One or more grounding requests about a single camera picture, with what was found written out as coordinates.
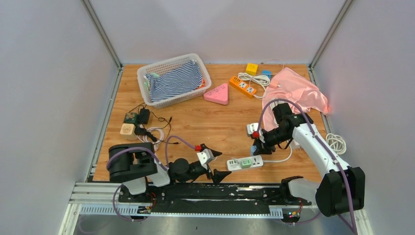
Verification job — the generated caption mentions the blue plug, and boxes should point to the blue plug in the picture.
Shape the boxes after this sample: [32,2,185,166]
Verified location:
[250,145,260,156]

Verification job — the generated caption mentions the pink triangular power strip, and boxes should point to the pink triangular power strip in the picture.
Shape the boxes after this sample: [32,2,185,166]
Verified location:
[203,83,229,105]

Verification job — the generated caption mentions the pink cloth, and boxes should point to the pink cloth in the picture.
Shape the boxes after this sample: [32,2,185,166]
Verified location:
[262,68,332,115]

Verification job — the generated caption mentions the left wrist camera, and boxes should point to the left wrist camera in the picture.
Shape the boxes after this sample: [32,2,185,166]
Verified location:
[197,149,215,165]

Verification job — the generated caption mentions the green plug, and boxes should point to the green plug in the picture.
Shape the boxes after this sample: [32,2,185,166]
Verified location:
[240,158,252,169]

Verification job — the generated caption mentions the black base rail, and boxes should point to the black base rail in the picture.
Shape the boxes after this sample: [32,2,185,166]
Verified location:
[118,183,311,214]

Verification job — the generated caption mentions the green patterned cube socket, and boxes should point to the green patterned cube socket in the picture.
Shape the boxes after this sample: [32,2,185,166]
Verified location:
[123,112,139,124]

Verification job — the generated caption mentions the small blue cube socket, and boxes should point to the small blue cube socket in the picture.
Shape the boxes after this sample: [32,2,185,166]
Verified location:
[261,70,272,79]

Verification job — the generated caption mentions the blue white striped cloth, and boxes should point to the blue white striped cloth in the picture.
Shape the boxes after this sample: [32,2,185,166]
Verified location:
[144,60,204,102]

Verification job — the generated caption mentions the white coiled cable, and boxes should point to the white coiled cable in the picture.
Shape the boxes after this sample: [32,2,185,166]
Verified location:
[138,127,166,150]

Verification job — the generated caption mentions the orange power strip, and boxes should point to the orange power strip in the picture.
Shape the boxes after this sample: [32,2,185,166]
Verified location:
[229,76,256,98]

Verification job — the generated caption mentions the thin black cable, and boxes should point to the thin black cable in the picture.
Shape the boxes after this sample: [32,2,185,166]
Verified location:
[128,102,181,145]

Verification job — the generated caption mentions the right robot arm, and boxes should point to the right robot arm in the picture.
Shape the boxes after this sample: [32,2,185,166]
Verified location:
[247,99,365,217]

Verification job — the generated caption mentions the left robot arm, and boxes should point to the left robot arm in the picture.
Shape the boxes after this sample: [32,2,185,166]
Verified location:
[106,142,231,202]

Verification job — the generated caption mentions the white power strip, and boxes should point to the white power strip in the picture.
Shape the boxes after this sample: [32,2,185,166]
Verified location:
[227,155,264,171]

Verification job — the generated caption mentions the beige wooden cube socket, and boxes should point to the beige wooden cube socket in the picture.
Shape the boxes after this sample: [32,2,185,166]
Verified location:
[120,123,137,141]

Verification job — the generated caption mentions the white cable bundle by orange strip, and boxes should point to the white cable bundle by orange strip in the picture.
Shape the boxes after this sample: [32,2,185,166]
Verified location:
[237,71,272,100]

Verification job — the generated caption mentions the white plastic basket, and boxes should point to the white plastic basket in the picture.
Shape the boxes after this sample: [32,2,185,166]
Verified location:
[137,53,212,109]

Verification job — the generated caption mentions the white coiled cable right edge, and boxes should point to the white coiled cable right edge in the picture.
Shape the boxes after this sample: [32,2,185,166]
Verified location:
[324,133,347,155]

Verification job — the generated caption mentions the yellow cube socket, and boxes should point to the yellow cube socket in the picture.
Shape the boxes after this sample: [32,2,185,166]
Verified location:
[245,63,258,76]

